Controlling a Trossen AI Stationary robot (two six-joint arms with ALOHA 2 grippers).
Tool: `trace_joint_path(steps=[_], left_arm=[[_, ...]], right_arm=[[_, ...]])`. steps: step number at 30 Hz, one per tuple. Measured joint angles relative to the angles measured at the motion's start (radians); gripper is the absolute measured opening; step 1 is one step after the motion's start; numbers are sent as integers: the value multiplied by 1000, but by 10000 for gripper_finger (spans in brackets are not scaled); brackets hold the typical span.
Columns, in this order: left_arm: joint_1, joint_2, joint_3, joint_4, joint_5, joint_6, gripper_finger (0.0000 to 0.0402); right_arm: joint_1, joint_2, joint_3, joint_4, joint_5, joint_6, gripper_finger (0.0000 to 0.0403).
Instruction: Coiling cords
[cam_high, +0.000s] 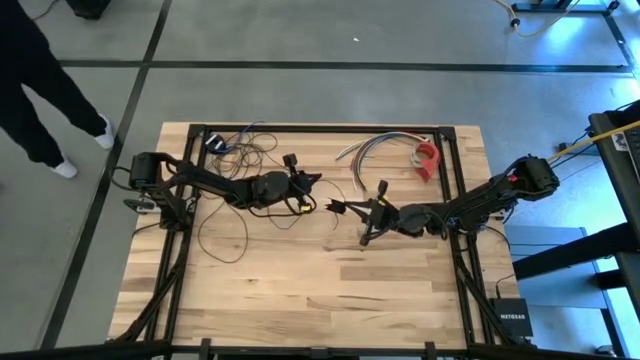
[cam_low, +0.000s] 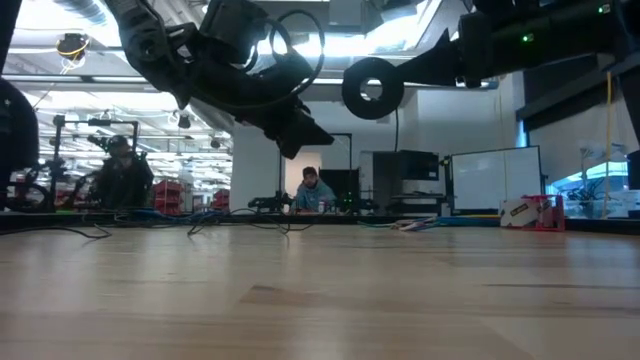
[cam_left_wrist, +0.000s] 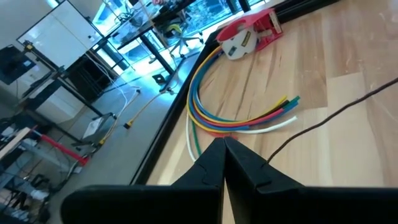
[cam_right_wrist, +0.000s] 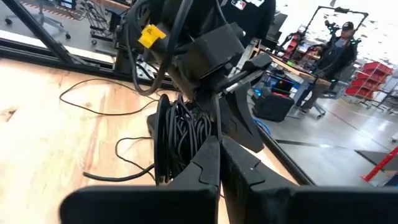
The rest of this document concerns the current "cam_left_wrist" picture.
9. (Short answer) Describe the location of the red tape dispenser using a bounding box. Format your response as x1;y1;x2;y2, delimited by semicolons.
216;7;284;52

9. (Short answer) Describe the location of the white floor cable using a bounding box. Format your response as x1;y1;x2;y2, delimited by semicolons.
85;54;141;125

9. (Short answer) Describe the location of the black side desk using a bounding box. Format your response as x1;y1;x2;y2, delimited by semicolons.
116;0;200;50

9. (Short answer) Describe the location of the beige cable with plug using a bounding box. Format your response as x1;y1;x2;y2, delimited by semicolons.
123;90;175;130

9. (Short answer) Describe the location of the black monitor cart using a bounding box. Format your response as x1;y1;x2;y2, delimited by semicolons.
18;70;118;147

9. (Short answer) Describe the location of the colourful cable bundle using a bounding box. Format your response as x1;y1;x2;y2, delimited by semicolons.
198;107;285;139

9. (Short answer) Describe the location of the red floor bar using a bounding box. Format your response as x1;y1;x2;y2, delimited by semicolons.
30;126;90;166

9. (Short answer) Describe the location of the bundle of coloured cables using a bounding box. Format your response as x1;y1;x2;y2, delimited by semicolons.
191;95;301;156

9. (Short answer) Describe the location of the bundle of coloured tubes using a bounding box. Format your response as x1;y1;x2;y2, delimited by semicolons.
186;46;287;133

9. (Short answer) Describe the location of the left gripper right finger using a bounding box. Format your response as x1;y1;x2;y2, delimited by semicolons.
224;136;398;224

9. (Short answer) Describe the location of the office chair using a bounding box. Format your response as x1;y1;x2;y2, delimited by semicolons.
164;11;205;58

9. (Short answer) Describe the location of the long thin black cord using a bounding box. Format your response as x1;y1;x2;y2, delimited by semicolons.
266;77;398;164

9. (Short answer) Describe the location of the black stand base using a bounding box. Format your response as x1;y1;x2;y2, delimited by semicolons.
139;34;187;93

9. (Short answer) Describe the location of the whiteboard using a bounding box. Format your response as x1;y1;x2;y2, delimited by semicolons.
17;0;103;69

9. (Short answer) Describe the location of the bundle of coloured wires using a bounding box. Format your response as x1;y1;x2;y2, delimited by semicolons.
185;113;298;162

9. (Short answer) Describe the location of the wooden workbench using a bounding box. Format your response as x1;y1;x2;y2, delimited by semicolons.
0;126;32;159

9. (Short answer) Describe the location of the black monitor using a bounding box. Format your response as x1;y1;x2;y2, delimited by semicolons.
0;44;37;85

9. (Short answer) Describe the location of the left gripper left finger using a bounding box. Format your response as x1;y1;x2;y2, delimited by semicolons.
60;138;226;224

